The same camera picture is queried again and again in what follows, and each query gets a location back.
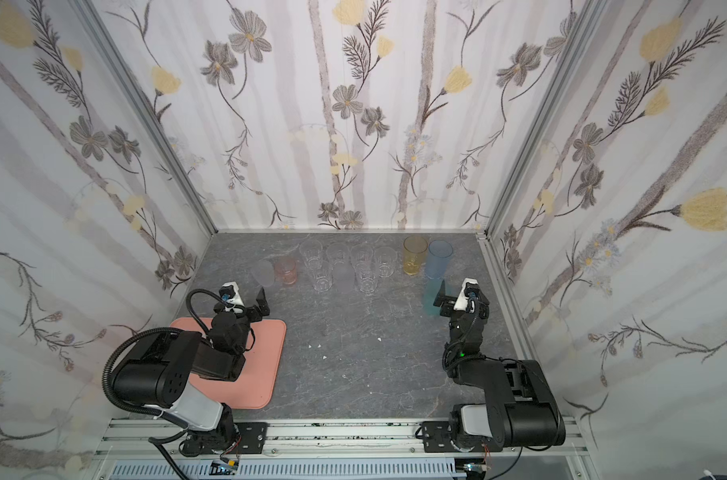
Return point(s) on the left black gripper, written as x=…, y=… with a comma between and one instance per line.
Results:
x=246, y=311

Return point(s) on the pink rectangular tray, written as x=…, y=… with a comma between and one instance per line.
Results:
x=254, y=388

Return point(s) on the clear faceted glass four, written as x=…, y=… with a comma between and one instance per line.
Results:
x=385, y=259

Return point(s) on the clear faceted glass five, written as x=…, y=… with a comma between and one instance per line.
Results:
x=321, y=277

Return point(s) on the clear faceted glass six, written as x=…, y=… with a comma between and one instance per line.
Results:
x=367, y=279

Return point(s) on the clear faceted glass one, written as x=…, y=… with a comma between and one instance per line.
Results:
x=311, y=251

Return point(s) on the clear faceted glass two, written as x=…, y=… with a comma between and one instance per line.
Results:
x=337, y=253

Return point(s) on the clear faceted glass three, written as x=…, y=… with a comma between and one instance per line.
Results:
x=361, y=257

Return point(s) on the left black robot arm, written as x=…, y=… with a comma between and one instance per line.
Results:
x=149, y=373

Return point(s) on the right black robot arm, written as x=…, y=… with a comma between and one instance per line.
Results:
x=518, y=409

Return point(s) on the teal frosted cup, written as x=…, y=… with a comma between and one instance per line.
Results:
x=430, y=292

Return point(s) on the frosted cup far left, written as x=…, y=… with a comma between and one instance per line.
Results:
x=263, y=273

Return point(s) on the blue tinted cup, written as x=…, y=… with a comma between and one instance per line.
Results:
x=438, y=257

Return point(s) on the pink tinted cup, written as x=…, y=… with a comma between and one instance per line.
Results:
x=285, y=269

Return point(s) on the yellow tinted cup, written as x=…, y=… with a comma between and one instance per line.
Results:
x=414, y=251

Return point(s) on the frosted cup centre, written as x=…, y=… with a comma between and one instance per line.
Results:
x=343, y=276

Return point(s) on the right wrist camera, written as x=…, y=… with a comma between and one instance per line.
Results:
x=469, y=296

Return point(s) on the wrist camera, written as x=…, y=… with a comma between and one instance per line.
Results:
x=469, y=296
x=230, y=296

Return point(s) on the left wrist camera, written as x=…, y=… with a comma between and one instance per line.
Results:
x=230, y=296

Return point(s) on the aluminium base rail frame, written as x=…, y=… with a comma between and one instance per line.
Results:
x=126, y=453

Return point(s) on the white slotted cable duct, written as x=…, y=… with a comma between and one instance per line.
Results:
x=324, y=469

